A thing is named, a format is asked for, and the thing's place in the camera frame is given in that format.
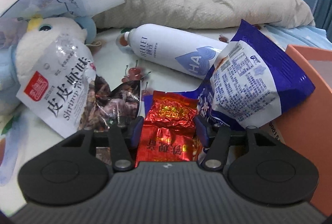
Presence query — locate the white spray bottle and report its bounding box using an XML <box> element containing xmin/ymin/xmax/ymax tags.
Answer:
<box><xmin>117</xmin><ymin>23</ymin><xmax>229</xmax><ymax>81</ymax></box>

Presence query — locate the pink cardboard box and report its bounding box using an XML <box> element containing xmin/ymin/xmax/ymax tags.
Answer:
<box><xmin>259</xmin><ymin>44</ymin><xmax>332</xmax><ymax>217</ymax></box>

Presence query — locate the silver white shrimp snack packet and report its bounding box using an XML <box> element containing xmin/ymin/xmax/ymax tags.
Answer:
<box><xmin>16</xmin><ymin>37</ymin><xmax>143</xmax><ymax>139</ymax></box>

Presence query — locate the puffy blue white snack packet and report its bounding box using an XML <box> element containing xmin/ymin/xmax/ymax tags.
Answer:
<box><xmin>208</xmin><ymin>19</ymin><xmax>316</xmax><ymax>129</ymax></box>

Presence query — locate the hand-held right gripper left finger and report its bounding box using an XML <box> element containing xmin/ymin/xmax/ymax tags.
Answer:
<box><xmin>60</xmin><ymin>116</ymin><xmax>145</xmax><ymax>172</ymax></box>

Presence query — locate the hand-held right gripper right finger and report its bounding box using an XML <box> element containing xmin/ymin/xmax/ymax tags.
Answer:
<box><xmin>195</xmin><ymin>115</ymin><xmax>280</xmax><ymax>172</ymax></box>

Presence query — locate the red foil tea packet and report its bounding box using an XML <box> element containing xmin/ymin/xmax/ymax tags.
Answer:
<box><xmin>143</xmin><ymin>90</ymin><xmax>199</xmax><ymax>134</ymax></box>
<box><xmin>135</xmin><ymin>127</ymin><xmax>206</xmax><ymax>163</ymax></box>

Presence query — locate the penguin plush toy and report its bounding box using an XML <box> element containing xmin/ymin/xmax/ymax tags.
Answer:
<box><xmin>0</xmin><ymin>15</ymin><xmax>97</xmax><ymax>113</ymax></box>

